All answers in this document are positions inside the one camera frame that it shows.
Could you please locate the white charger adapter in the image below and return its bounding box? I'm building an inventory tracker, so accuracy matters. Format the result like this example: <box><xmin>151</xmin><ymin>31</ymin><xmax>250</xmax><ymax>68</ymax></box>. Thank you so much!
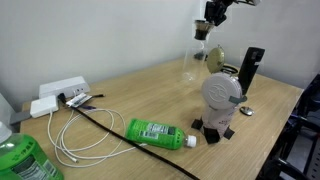
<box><xmin>30</xmin><ymin>95</ymin><xmax>58</xmax><ymax>118</ymax></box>

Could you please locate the large green bottle foreground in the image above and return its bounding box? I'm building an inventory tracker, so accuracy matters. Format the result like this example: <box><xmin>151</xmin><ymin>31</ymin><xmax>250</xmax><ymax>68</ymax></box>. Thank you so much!
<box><xmin>0</xmin><ymin>122</ymin><xmax>64</xmax><ymax>180</ymax></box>

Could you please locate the white power strip box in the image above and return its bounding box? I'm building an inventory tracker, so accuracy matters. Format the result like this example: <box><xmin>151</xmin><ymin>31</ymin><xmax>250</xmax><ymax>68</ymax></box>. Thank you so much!
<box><xmin>39</xmin><ymin>76</ymin><xmax>90</xmax><ymax>98</ymax></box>

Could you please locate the green plastic bottle lying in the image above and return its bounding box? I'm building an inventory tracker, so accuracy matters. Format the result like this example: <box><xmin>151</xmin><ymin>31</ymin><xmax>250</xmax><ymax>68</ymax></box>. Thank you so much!
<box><xmin>125</xmin><ymin>119</ymin><xmax>197</xmax><ymax>150</ymax></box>

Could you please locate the olive round mirror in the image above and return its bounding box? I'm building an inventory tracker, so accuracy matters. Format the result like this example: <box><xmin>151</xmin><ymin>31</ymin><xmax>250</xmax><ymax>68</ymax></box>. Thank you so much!
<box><xmin>207</xmin><ymin>45</ymin><xmax>225</xmax><ymax>73</ymax></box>

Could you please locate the black rectangular stand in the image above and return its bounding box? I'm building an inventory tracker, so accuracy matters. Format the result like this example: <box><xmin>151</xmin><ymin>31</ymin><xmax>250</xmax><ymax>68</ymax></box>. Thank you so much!
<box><xmin>238</xmin><ymin>47</ymin><xmax>265</xmax><ymax>95</ymax></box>

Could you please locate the black cable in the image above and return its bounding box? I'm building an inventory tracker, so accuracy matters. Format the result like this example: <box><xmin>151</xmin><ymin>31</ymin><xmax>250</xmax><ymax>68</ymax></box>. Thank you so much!
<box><xmin>57</xmin><ymin>93</ymin><xmax>200</xmax><ymax>180</ymax></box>

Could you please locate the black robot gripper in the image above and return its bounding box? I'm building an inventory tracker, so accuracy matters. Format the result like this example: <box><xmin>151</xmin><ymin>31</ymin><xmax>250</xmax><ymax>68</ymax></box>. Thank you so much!
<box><xmin>204</xmin><ymin>0</ymin><xmax>234</xmax><ymax>26</ymax></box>

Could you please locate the black chair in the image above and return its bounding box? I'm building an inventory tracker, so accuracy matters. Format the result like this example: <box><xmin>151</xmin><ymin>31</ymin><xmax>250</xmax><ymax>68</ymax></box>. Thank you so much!
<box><xmin>256</xmin><ymin>74</ymin><xmax>320</xmax><ymax>180</ymax></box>

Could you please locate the silver foil packet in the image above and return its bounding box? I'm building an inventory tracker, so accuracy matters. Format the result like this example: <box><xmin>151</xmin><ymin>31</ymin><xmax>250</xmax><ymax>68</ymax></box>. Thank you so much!
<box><xmin>66</xmin><ymin>93</ymin><xmax>92</xmax><ymax>107</ymax></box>

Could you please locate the black ring on table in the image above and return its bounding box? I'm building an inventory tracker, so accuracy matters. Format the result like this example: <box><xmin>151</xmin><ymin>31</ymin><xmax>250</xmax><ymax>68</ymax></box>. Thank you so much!
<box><xmin>221</xmin><ymin>64</ymin><xmax>240</xmax><ymax>75</ymax></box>

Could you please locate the clear glass bottle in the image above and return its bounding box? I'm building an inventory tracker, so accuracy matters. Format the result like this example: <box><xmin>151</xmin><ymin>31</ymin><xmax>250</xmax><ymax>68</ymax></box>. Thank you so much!
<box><xmin>182</xmin><ymin>20</ymin><xmax>214</xmax><ymax>82</ymax></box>

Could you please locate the small silver oval object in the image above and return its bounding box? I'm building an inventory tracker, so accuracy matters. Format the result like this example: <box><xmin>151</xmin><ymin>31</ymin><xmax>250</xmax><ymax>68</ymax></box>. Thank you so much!
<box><xmin>240</xmin><ymin>106</ymin><xmax>254</xmax><ymax>116</ymax></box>

